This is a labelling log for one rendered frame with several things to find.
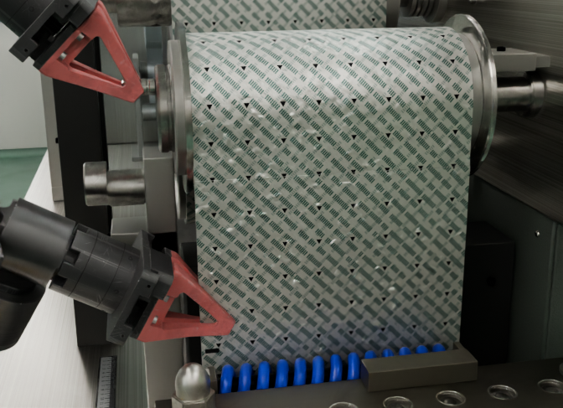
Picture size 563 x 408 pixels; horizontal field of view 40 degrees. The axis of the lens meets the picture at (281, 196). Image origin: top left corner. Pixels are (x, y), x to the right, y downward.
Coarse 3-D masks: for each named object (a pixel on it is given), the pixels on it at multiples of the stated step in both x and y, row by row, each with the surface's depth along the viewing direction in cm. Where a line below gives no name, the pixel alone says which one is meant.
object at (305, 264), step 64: (256, 192) 63; (320, 192) 64; (384, 192) 65; (448, 192) 66; (256, 256) 65; (320, 256) 66; (384, 256) 67; (448, 256) 68; (256, 320) 66; (320, 320) 67; (384, 320) 69; (448, 320) 70
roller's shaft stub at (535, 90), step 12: (528, 72) 71; (504, 84) 70; (516, 84) 70; (528, 84) 70; (540, 84) 70; (504, 96) 70; (516, 96) 70; (528, 96) 70; (540, 96) 70; (504, 108) 71; (516, 108) 71; (528, 108) 71; (540, 108) 71
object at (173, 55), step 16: (176, 48) 63; (176, 64) 61; (176, 80) 61; (480, 80) 65; (176, 96) 61; (480, 96) 65; (176, 112) 61; (480, 112) 65; (176, 128) 61; (176, 144) 62; (176, 160) 63
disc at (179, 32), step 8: (176, 24) 65; (176, 32) 65; (184, 32) 62; (184, 40) 61; (184, 48) 60; (184, 56) 60; (184, 64) 60; (184, 72) 59; (184, 80) 59; (184, 88) 59; (184, 96) 59; (184, 104) 60; (184, 112) 60; (192, 120) 60; (192, 128) 60; (192, 136) 60; (192, 144) 60; (192, 152) 61; (192, 160) 61; (192, 168) 62; (184, 176) 66; (192, 176) 63; (184, 184) 67; (192, 184) 64
